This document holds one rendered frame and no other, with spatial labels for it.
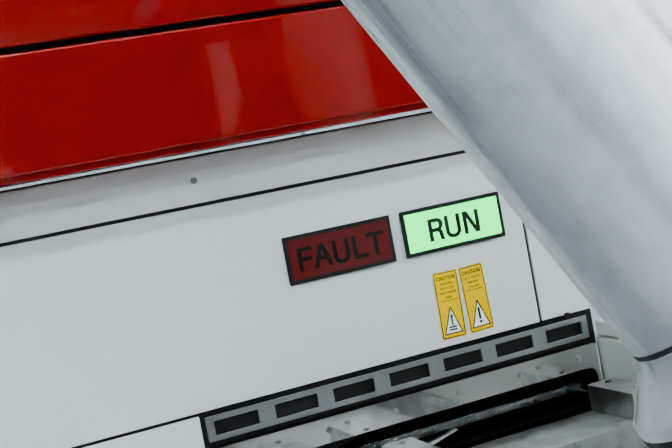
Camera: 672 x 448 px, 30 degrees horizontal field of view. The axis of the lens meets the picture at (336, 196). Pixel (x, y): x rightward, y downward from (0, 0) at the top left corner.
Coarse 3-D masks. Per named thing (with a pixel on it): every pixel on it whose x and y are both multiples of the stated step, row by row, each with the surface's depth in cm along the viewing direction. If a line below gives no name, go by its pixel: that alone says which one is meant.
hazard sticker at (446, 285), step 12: (444, 276) 130; (456, 276) 131; (444, 288) 130; (456, 288) 131; (444, 300) 130; (456, 300) 131; (444, 312) 130; (456, 312) 131; (444, 324) 130; (456, 324) 131; (444, 336) 130; (456, 336) 131
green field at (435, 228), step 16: (448, 208) 130; (464, 208) 131; (480, 208) 132; (496, 208) 132; (416, 224) 129; (432, 224) 130; (448, 224) 130; (464, 224) 131; (480, 224) 132; (496, 224) 132; (416, 240) 129; (432, 240) 130; (448, 240) 130; (464, 240) 131
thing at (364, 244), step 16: (368, 224) 127; (384, 224) 127; (304, 240) 124; (320, 240) 125; (336, 240) 125; (352, 240) 126; (368, 240) 127; (384, 240) 127; (304, 256) 124; (320, 256) 125; (336, 256) 125; (352, 256) 126; (368, 256) 127; (384, 256) 127; (304, 272) 124; (320, 272) 125
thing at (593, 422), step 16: (576, 416) 131; (592, 416) 130; (608, 416) 128; (528, 432) 128; (544, 432) 127; (560, 432) 126; (576, 432) 125; (592, 432) 124; (608, 432) 123; (624, 432) 124
